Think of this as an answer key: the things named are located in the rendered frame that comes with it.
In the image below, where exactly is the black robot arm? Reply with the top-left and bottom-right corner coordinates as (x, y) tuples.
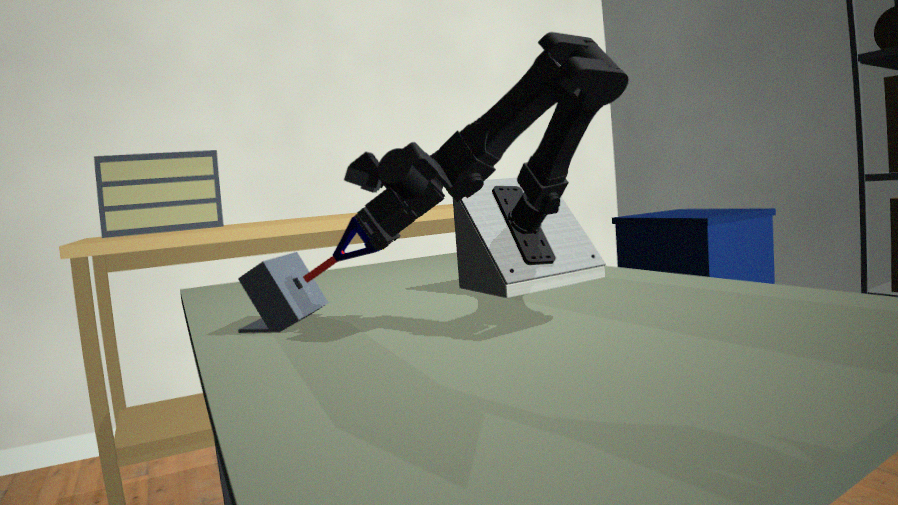
(344, 32), (629, 265)

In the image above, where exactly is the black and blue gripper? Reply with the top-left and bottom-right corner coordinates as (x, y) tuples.
(333, 201), (419, 262)

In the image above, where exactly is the red peg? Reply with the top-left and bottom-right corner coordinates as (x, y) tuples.
(303, 256), (337, 283)

